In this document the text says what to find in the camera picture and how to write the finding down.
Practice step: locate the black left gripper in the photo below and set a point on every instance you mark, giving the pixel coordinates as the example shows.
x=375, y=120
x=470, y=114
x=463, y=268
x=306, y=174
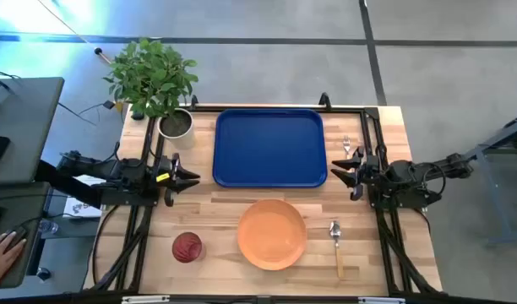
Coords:
x=165, y=169

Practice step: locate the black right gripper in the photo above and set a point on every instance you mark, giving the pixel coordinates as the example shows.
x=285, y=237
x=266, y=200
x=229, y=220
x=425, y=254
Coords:
x=368, y=171

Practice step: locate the red translucent cup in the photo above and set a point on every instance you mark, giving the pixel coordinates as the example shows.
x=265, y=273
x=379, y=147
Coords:
x=186, y=247

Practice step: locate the orange plate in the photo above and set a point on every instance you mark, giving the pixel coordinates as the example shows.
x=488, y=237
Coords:
x=271, y=234

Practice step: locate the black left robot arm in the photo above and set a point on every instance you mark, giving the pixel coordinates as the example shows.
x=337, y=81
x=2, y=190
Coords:
x=127, y=175

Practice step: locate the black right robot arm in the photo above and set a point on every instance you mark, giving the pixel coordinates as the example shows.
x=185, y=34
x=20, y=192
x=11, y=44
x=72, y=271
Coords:
x=410, y=173

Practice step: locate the blue plastic tray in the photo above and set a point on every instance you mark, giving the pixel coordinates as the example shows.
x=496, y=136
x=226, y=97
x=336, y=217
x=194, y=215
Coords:
x=267, y=148

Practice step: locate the green plant in white pot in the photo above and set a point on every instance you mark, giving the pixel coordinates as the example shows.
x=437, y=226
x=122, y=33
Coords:
x=150, y=80

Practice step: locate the white printed paper sheet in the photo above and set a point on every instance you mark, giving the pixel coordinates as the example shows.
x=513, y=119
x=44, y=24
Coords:
x=79, y=209

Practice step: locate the black desk beam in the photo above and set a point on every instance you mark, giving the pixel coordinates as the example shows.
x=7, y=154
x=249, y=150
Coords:
x=68, y=183

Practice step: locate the clear water bottle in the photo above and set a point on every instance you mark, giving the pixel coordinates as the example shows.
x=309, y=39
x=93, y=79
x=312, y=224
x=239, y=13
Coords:
x=48, y=226

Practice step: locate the thin rod with black knob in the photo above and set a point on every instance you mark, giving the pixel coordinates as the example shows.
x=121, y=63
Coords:
x=98, y=51

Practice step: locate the grey desk top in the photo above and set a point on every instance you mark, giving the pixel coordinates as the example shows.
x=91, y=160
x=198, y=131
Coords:
x=26, y=126

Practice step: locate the small black round knob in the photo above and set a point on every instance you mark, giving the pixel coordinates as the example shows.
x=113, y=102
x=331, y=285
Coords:
x=44, y=274

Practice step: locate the grey-blue metal stand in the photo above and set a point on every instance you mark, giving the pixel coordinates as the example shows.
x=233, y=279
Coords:
x=507, y=239

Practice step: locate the grey desk shelf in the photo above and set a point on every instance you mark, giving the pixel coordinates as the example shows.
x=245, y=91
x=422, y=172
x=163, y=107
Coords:
x=13, y=202

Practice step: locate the person's hand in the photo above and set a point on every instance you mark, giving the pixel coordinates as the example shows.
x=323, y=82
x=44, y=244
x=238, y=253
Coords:
x=1, y=257

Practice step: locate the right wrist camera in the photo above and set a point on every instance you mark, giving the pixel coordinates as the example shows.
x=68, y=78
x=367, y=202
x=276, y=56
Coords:
x=357, y=193

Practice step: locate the black aluminium table frame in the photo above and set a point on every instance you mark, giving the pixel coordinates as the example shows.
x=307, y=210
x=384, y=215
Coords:
x=364, y=122

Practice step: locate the silver metal bracket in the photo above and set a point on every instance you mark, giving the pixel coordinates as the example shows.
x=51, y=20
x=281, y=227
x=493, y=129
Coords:
x=144, y=299
x=381, y=300

